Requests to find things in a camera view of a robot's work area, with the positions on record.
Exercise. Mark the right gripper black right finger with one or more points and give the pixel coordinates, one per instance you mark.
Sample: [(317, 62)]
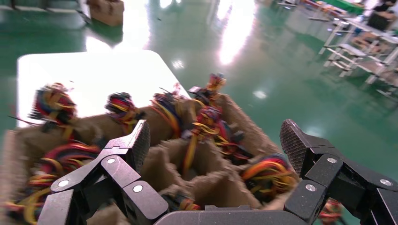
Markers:
[(326, 174)]

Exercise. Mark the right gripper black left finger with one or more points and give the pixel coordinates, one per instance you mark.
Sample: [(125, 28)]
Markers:
[(118, 167)]

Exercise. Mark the brown cardboard divider carton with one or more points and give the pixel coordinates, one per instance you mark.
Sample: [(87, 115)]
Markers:
[(164, 174)]

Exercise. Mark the plain brown cardboard box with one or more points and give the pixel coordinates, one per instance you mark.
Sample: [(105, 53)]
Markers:
[(107, 12)]

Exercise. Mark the green top table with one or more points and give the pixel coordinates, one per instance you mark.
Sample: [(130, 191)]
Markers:
[(345, 4)]

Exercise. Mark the white frame workbench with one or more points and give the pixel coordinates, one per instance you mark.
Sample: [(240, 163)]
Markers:
[(353, 50)]

